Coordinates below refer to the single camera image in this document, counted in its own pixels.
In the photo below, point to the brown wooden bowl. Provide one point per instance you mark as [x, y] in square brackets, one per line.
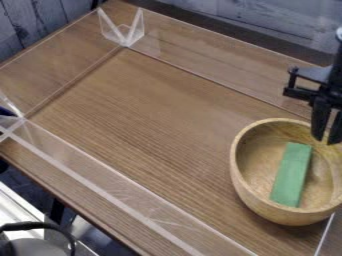
[255, 154]

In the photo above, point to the green rectangular block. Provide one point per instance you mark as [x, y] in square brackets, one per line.
[288, 183]

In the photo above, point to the grey metal bracket with screw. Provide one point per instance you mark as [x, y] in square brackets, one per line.
[83, 250]

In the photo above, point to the clear acrylic corner bracket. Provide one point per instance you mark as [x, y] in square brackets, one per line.
[121, 34]

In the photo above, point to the black table leg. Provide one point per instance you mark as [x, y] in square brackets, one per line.
[56, 211]

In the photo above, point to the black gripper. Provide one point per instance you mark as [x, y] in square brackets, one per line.
[323, 97]

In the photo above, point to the clear acrylic front barrier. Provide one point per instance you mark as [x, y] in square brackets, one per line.
[131, 213]

